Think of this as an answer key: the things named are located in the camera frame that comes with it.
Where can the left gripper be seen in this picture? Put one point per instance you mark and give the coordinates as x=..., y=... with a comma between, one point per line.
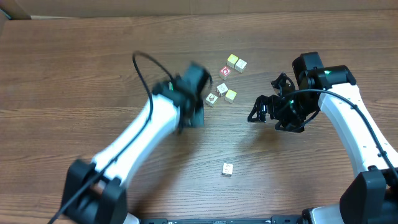
x=193, y=112

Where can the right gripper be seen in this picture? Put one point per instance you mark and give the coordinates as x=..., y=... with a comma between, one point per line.
x=269, y=107

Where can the acorn picture block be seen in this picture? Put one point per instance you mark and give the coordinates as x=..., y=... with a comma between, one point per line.
x=211, y=99

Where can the white block green side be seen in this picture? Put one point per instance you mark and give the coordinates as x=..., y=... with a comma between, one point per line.
x=227, y=169

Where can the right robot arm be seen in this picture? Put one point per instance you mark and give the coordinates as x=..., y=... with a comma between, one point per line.
x=372, y=196

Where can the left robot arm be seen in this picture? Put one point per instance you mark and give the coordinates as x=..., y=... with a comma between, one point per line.
x=96, y=192

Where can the yellow letter C block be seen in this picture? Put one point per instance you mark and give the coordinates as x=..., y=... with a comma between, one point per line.
x=230, y=96

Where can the white number two block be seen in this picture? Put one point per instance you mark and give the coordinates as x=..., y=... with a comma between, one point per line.
x=222, y=89

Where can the red bordered block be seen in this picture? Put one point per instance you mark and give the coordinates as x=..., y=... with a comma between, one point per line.
x=225, y=72

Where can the white block far right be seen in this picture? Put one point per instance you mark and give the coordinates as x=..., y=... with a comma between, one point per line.
x=240, y=65

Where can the yellow top block far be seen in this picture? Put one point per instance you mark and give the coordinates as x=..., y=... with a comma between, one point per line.
x=231, y=61

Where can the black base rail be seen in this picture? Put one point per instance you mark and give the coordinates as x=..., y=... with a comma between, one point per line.
x=217, y=221

